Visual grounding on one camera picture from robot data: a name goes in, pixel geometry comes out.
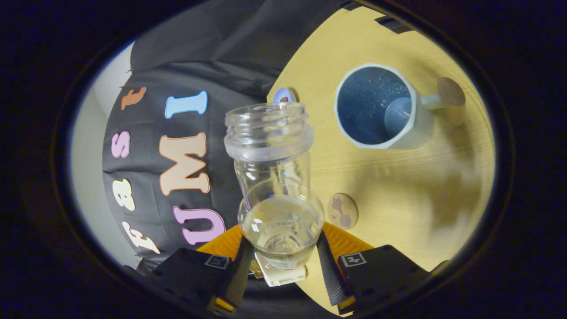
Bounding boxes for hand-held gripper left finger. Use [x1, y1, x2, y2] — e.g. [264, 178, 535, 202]
[143, 225, 256, 316]

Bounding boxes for black bar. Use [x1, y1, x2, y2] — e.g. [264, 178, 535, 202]
[375, 16, 413, 35]

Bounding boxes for wooden table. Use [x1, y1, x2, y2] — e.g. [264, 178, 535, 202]
[266, 7, 496, 316]

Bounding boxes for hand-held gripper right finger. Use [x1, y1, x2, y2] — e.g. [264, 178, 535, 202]
[315, 221, 431, 316]

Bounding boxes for clear plastic juice bottle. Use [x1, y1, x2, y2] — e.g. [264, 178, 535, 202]
[224, 102, 325, 270]

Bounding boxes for white divided snack tray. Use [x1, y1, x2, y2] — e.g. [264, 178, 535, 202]
[253, 253, 307, 287]

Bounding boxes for round wooden coaster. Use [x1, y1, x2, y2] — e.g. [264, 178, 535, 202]
[327, 192, 359, 230]

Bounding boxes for white cup with blue inside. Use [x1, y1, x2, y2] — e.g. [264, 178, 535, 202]
[334, 63, 466, 150]

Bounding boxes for round pale blue disc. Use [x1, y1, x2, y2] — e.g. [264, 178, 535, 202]
[272, 87, 297, 107]

